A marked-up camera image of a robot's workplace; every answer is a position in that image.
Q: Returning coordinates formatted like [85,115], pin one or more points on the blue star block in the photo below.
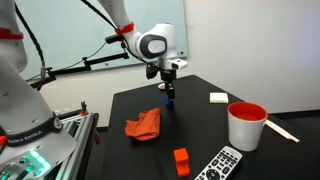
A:
[165,102]

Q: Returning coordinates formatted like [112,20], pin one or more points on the small orange block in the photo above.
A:
[182,163]

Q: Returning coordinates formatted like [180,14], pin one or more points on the orange clamp on frame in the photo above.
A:
[84,110]

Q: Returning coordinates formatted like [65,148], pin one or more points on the white sticky note pad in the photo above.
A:
[219,98]

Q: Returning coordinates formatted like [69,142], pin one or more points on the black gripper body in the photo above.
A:
[168,76]

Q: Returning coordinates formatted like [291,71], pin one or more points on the aluminium frame rails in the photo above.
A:
[75,146]

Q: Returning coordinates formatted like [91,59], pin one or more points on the orange and white marker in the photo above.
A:
[281,131]

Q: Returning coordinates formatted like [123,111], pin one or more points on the glass whiteboard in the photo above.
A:
[66,30]

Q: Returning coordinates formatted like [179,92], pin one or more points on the orange cloth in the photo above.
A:
[143,126]

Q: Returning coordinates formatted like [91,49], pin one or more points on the white mug red inside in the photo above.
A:
[245,133]

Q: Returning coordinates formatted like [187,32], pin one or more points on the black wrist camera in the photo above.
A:
[151,71]

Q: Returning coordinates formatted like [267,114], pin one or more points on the black stereo camera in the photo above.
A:
[112,39]

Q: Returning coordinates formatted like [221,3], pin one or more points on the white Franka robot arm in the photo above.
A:
[20,100]

